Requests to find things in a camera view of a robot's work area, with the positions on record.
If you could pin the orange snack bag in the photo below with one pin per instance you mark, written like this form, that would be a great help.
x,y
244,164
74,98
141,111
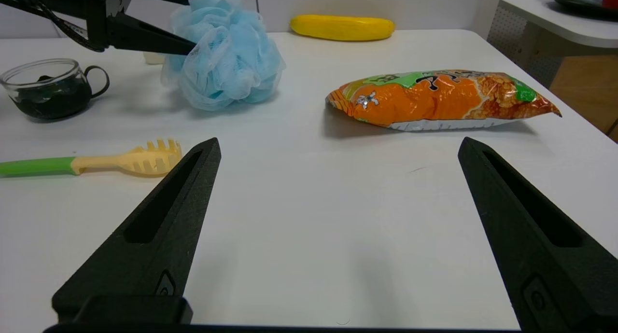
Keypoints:
x,y
434,101

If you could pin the blue mesh bath loofah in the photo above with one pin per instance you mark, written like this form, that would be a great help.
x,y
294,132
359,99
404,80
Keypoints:
x,y
227,53

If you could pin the white side table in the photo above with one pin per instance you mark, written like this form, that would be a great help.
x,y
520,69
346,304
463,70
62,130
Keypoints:
x,y
545,19

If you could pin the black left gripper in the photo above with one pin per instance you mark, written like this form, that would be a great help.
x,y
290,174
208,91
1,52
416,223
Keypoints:
x,y
96,0

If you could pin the white soap bar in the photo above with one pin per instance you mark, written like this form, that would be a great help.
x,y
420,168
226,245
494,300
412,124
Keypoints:
x,y
153,59

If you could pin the yellow banana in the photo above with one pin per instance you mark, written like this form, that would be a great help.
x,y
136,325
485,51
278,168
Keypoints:
x,y
343,27

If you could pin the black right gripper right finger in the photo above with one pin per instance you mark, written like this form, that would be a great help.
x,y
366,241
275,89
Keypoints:
x,y
540,236

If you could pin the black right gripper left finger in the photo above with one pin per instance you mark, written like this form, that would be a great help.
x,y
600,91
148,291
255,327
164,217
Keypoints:
x,y
159,236

